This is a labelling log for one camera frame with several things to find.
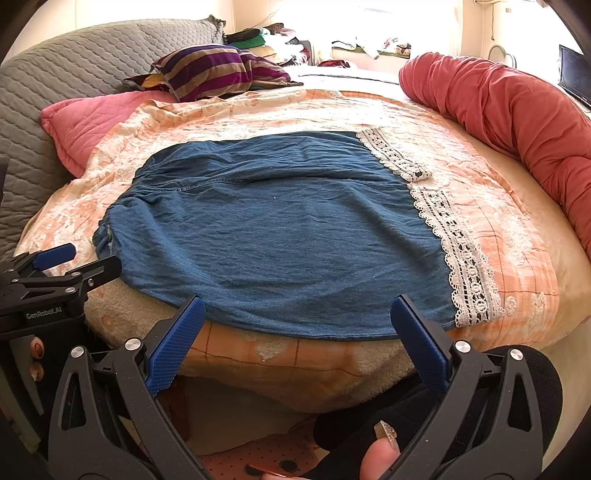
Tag blue denim pants lace trim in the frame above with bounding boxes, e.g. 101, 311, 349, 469
92, 129, 503, 341

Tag person's left hand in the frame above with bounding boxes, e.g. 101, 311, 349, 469
29, 337, 45, 382

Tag person's right hand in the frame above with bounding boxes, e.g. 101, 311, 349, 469
262, 420, 401, 480

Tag pink pillow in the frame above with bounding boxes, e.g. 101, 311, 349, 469
40, 91, 176, 178

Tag black trousers of person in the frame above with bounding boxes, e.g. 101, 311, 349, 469
303, 344, 565, 480

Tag grey quilted headboard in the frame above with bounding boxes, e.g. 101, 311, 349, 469
1, 16, 226, 258

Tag purple striped pillow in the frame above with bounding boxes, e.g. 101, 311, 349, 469
124, 45, 298, 102

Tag red rolled duvet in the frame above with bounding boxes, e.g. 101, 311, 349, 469
399, 52, 590, 249

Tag clothes pile by window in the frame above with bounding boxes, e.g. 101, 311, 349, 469
223, 23, 322, 66

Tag windowsill clutter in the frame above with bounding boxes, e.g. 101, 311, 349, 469
324, 37, 412, 71

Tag black monitor screen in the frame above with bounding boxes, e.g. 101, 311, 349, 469
559, 45, 591, 107

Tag white electric fan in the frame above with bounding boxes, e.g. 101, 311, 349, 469
487, 44, 518, 69

